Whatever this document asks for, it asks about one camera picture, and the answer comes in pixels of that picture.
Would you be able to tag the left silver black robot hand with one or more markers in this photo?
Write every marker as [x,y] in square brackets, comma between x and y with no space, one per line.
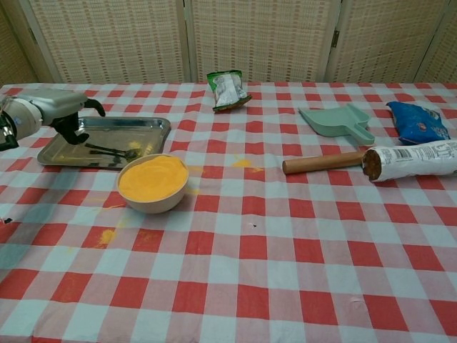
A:
[60,103]

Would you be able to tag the black spoon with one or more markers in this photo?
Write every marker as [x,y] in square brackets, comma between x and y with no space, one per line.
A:
[130,154]

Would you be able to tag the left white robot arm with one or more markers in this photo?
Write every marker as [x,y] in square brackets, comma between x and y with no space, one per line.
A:
[21,116]

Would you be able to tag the rectangular steel tray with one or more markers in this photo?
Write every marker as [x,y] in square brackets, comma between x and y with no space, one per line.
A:
[143,130]

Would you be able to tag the yellow bowl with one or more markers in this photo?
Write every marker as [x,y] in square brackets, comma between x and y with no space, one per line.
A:
[153,178]

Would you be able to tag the green white snack bag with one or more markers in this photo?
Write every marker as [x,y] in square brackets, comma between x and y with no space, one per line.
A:
[228,89]

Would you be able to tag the woven bamboo folding screen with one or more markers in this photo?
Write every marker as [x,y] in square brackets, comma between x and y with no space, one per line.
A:
[264,39]

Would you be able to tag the red white checkered tablecloth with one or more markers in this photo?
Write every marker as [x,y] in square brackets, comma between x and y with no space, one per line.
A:
[250,257]

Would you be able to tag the wooden rolling pin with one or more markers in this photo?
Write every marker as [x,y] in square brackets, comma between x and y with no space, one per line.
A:
[321,163]

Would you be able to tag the mint green dustpan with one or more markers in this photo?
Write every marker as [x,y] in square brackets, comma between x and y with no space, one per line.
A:
[332,121]

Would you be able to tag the white labelled drink bottle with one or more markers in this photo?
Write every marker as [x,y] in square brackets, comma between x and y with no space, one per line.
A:
[410,160]

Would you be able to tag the blue snack bag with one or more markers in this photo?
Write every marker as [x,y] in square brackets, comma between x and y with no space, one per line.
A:
[417,123]

